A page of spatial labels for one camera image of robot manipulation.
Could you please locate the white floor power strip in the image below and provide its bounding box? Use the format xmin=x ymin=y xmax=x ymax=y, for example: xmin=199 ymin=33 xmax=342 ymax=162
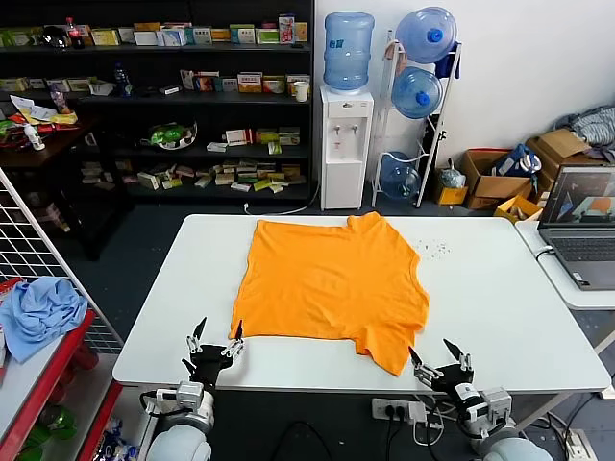
xmin=561 ymin=428 xmax=597 ymax=460

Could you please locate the white yellow medicine box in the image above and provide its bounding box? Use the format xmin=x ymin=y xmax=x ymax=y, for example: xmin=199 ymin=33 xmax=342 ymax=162
xmin=285 ymin=74 xmax=311 ymax=96

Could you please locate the green and white bowl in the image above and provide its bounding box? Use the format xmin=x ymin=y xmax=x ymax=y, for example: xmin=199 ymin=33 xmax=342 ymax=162
xmin=139 ymin=119 xmax=199 ymax=151

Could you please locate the wide green box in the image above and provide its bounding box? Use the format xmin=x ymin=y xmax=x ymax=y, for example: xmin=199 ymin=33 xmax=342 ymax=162
xmin=0 ymin=26 xmax=42 ymax=48

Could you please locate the open cardboard box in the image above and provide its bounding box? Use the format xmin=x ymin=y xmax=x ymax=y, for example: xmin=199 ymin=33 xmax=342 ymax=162
xmin=460 ymin=148 xmax=533 ymax=210

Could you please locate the cardboard box with flap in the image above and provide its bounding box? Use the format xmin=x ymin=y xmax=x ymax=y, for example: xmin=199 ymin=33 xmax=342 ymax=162
xmin=526 ymin=127 xmax=606 ymax=193

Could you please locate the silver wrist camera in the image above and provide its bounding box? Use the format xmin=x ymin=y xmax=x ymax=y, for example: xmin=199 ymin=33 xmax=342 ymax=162
xmin=479 ymin=387 xmax=513 ymax=426
xmin=153 ymin=381 xmax=206 ymax=409

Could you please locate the grey plastic bag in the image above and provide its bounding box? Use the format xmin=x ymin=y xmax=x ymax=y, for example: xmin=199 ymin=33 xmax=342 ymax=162
xmin=439 ymin=160 xmax=467 ymax=189

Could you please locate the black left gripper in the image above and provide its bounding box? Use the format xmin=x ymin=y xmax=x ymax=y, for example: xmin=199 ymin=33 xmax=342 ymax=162
xmin=181 ymin=316 xmax=245 ymax=388

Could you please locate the black floor cable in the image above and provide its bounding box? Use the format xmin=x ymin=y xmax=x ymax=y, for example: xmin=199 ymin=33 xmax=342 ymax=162
xmin=276 ymin=420 xmax=337 ymax=461

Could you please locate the large white table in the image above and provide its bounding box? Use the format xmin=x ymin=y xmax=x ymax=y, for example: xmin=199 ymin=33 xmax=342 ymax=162
xmin=111 ymin=213 xmax=612 ymax=433

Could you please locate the open yellow box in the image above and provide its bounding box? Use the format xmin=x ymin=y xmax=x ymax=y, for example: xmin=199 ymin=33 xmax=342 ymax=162
xmin=493 ymin=194 xmax=544 ymax=225

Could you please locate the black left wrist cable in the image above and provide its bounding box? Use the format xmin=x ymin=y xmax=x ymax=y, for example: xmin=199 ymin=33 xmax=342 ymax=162
xmin=139 ymin=391 xmax=167 ymax=417

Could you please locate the white paper sheet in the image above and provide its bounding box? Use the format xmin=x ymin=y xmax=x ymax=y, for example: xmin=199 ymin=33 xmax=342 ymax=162
xmin=9 ymin=94 xmax=58 ymax=121

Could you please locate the small white side table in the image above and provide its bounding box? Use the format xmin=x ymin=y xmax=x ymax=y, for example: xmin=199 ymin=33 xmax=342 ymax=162
xmin=515 ymin=219 xmax=615 ymax=356

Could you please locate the purple drink bottle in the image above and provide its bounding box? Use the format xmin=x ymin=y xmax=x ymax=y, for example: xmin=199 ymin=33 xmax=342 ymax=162
xmin=47 ymin=81 xmax=68 ymax=115

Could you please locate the tilted blue water jug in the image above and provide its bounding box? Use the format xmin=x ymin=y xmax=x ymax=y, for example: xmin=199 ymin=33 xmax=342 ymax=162
xmin=378 ymin=151 xmax=423 ymax=201
xmin=394 ymin=6 xmax=458 ymax=64
xmin=390 ymin=65 xmax=444 ymax=120

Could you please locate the small yellow box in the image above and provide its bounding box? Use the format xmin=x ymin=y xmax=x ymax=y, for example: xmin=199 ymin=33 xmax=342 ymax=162
xmin=434 ymin=184 xmax=469 ymax=206

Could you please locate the white floor cable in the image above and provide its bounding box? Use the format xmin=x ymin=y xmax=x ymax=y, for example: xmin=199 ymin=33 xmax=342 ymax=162
xmin=242 ymin=180 xmax=322 ymax=216

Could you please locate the dark glass bowl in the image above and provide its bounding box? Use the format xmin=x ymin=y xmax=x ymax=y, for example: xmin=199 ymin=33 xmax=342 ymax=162
xmin=40 ymin=23 xmax=68 ymax=50

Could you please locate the white water dispenser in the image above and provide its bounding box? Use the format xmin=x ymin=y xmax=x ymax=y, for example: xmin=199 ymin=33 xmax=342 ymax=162
xmin=319 ymin=85 xmax=375 ymax=211

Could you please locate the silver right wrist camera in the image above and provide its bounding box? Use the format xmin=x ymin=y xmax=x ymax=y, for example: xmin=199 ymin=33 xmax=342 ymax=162
xmin=479 ymin=387 xmax=513 ymax=426

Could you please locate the white wire grid panel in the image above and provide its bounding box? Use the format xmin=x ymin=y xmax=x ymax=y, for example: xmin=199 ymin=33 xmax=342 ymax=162
xmin=0 ymin=165 xmax=124 ymax=356

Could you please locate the upright blue water jug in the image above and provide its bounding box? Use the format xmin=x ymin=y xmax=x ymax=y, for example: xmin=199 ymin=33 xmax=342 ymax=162
xmin=322 ymin=12 xmax=376 ymax=93

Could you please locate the blue drink bottle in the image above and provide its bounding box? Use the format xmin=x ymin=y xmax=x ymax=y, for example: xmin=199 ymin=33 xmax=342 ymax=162
xmin=113 ymin=61 xmax=134 ymax=99

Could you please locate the grey blue clothes pile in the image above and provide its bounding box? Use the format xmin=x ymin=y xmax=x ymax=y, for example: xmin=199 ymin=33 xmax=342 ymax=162
xmin=552 ymin=106 xmax=615 ymax=162

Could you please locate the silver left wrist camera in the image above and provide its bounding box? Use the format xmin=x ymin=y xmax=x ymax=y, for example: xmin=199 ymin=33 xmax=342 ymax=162
xmin=153 ymin=381 xmax=206 ymax=409

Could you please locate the black shelf unit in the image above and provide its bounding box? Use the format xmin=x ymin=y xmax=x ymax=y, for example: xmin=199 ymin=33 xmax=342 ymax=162
xmin=0 ymin=0 xmax=316 ymax=203

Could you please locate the blue white plastic bag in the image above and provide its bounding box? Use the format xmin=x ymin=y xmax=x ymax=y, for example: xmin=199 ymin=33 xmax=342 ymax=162
xmin=88 ymin=415 xmax=140 ymax=461

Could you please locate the red and white cart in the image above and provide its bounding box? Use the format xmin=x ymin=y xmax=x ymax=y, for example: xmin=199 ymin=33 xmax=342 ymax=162
xmin=0 ymin=276 xmax=126 ymax=461

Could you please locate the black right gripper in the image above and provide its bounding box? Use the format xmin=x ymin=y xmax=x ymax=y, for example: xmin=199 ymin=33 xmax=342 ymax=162
xmin=407 ymin=338 xmax=475 ymax=400

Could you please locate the dark blue hanging cloth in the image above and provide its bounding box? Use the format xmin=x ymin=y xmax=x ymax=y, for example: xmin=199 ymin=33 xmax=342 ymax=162
xmin=434 ymin=41 xmax=463 ymax=81

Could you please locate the tall pink box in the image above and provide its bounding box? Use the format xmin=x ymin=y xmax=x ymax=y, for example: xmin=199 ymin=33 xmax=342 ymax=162
xmin=278 ymin=13 xmax=297 ymax=45

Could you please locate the small white bottle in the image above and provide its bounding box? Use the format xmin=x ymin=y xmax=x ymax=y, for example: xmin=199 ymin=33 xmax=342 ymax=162
xmin=22 ymin=122 xmax=45 ymax=150

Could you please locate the dark wooden table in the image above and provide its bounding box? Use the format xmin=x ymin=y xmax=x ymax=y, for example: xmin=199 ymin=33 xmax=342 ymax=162
xmin=0 ymin=114 xmax=135 ymax=263

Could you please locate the cola bottle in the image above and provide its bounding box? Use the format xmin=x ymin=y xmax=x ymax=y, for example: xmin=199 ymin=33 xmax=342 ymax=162
xmin=63 ymin=16 xmax=86 ymax=50

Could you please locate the box with orange picture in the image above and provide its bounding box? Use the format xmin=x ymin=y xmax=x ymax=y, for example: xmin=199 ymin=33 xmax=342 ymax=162
xmin=191 ymin=71 xmax=220 ymax=92

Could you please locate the white jug rack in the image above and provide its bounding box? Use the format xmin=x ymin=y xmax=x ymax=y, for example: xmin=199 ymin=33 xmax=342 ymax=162
xmin=370 ymin=28 xmax=463 ymax=208

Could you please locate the green plastic bottle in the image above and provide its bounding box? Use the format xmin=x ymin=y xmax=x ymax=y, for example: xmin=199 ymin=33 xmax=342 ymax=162
xmin=18 ymin=402 xmax=78 ymax=461

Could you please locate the grey laptop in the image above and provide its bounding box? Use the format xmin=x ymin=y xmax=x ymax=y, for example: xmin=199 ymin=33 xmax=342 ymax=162
xmin=537 ymin=164 xmax=615 ymax=292

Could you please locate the orange t-shirt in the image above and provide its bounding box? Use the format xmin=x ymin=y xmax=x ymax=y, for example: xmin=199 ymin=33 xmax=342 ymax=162
xmin=227 ymin=212 xmax=431 ymax=377

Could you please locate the crumpled light blue cloth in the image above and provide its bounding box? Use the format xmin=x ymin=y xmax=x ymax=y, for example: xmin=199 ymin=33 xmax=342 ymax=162
xmin=0 ymin=276 xmax=89 ymax=364

